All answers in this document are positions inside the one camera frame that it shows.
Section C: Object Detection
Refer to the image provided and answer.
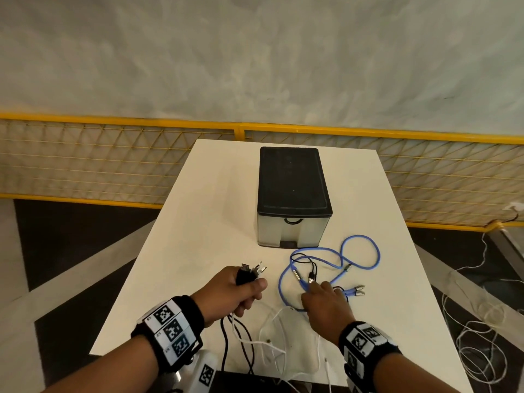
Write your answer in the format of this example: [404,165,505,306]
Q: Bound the black right wristband with markers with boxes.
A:
[338,321,403,393]

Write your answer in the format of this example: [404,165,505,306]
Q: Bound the person's left hand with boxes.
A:
[192,266,269,328]

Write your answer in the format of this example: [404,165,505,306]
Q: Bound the person's right hand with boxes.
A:
[301,281,357,346]

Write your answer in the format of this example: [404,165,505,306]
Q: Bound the black wristband with markers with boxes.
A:
[338,321,403,393]
[130,295,205,374]

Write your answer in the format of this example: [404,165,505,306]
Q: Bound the black cable with plugs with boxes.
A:
[220,261,269,377]

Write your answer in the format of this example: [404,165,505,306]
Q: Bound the flat black device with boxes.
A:
[212,370,301,393]

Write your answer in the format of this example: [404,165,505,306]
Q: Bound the black left wristband with markers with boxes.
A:
[130,295,205,374]

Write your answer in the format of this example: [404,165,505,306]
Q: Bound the black storage box with drawer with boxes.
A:
[257,146,333,249]

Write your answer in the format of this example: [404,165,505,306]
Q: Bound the white device with marker tag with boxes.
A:
[174,351,222,393]

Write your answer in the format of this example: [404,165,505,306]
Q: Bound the person's right forearm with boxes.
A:
[368,351,415,393]

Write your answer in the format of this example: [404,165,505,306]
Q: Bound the blue braided cable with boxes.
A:
[279,235,382,312]

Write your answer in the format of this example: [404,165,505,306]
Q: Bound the yellow mesh fence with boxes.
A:
[0,112,524,234]

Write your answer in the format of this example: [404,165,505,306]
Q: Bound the white cable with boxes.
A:
[228,306,333,393]

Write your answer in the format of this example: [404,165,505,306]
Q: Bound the white cables on floor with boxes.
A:
[441,231,524,385]

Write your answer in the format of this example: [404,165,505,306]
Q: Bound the thin black cable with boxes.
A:
[290,249,349,297]

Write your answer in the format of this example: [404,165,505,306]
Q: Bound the person's left forearm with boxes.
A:
[41,335,161,393]

